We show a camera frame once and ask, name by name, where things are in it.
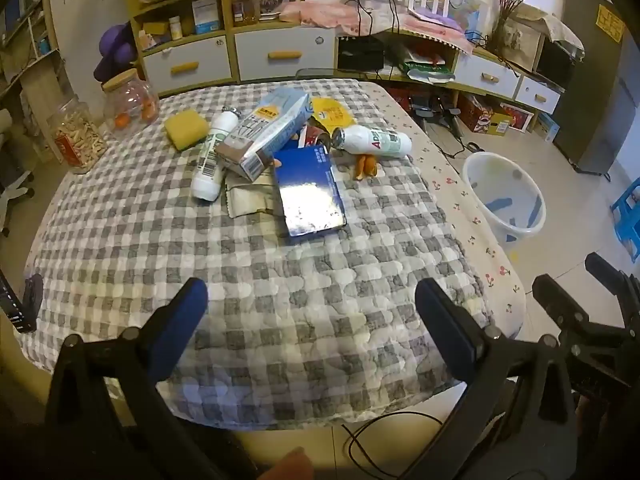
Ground white plastic bin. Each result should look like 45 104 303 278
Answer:
461 152 546 251

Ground amber jar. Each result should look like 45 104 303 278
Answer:
231 0 261 27

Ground blue plastic stool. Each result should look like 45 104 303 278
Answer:
610 177 640 264

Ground blue white box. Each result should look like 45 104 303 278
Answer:
191 0 221 35

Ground red can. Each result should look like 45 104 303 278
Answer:
301 120 331 154

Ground grey white checkered blanket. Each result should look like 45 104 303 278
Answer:
15 80 501 431

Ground black flat device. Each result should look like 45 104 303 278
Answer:
0 270 26 334

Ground black chair back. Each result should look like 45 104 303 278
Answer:
295 66 362 82

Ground wooden shelf cabinet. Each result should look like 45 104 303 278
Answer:
125 0 337 99

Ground dark grey pouch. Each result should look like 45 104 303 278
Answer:
22 274 45 331

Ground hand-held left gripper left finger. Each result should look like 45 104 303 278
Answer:
42 277 236 480

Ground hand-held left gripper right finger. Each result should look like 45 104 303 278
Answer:
400 278 582 480

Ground white bottle green label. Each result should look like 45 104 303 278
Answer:
190 106 244 202

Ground low wooden cabinet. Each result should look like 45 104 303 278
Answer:
335 27 564 116

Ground black box device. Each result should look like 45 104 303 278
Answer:
337 35 385 72

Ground dark grey refrigerator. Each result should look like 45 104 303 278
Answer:
552 0 640 177

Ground orange peel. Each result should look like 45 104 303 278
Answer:
354 154 379 181

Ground red framed picture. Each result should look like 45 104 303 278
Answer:
500 102 537 134

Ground white chair base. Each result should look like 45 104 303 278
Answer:
0 150 36 239

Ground white router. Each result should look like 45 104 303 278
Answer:
407 0 459 24

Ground green white bag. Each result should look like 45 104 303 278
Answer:
397 52 456 84

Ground glass jar wooden lid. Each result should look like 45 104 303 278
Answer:
101 69 161 134

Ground dried plant bundle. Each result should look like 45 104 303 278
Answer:
485 0 534 59

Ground large white drawer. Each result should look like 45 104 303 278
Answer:
234 25 337 82
142 37 235 97

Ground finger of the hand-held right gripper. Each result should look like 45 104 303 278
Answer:
531 274 626 347
585 252 640 330

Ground red flat box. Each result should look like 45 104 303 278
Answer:
387 85 416 111

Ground yellow packet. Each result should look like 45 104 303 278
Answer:
310 97 356 129

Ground black microwave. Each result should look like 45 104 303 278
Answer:
535 37 584 96

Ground black handheld device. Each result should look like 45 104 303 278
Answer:
440 102 469 139
410 95 441 121

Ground blue white milk carton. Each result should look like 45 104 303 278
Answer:
215 85 311 181

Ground black floor cables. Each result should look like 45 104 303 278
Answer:
425 120 486 159

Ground colourful map bag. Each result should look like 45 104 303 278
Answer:
422 0 489 36

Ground wooden side rack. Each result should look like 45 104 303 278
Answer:
0 0 61 126

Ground yellow sponge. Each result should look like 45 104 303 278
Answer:
165 112 209 152

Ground white bottle red print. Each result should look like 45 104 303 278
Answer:
332 125 414 159

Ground small white drawer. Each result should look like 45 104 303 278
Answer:
515 76 562 116
454 55 523 103

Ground purple plush toy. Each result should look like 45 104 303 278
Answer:
94 22 139 82

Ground yellow note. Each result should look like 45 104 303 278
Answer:
596 4 626 41

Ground black power cables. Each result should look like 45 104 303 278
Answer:
356 0 401 36

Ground colourful cardboard carton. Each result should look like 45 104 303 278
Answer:
457 92 516 136

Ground grey checkered tablecloth table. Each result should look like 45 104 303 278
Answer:
360 82 527 342

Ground thin black cable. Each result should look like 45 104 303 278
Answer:
342 410 451 480

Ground plastic jar of seeds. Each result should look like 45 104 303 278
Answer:
46 99 109 175

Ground blue toy box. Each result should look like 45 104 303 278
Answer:
537 112 562 144

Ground beige cloth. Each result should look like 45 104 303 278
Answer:
505 5 585 51

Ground pink cloth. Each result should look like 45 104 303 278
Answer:
277 0 476 54

